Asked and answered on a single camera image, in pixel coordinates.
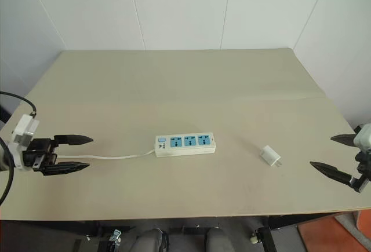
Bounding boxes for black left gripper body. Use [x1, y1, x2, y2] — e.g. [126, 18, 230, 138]
[21, 137, 59, 177]

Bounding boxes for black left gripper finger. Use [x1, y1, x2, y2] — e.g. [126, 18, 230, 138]
[53, 133, 94, 148]
[43, 161, 90, 177]

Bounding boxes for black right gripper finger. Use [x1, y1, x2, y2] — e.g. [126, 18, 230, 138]
[330, 133, 359, 149]
[309, 161, 353, 187]

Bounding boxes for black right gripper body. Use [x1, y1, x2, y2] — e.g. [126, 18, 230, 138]
[349, 150, 371, 194]

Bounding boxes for white charger plug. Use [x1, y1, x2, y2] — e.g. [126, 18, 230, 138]
[259, 145, 283, 169]

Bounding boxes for white power strip blue sockets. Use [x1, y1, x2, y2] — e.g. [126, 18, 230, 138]
[153, 132, 217, 159]

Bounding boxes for silver blue clamp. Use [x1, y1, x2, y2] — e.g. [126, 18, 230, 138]
[107, 228, 123, 246]

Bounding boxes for grey rounded shape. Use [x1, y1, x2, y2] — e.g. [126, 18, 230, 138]
[135, 228, 169, 252]

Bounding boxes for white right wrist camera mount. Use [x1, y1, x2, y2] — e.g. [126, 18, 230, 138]
[353, 122, 371, 154]

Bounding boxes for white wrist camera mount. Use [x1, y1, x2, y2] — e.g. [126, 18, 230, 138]
[8, 114, 40, 172]
[353, 122, 371, 154]

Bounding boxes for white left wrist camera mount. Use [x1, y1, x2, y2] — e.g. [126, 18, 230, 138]
[8, 114, 40, 172]

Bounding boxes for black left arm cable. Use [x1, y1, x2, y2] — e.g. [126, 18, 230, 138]
[0, 90, 38, 207]

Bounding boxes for white power strip cord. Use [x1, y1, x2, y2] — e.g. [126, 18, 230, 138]
[56, 147, 156, 160]

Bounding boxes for black table frame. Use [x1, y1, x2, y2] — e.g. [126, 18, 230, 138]
[0, 208, 360, 252]

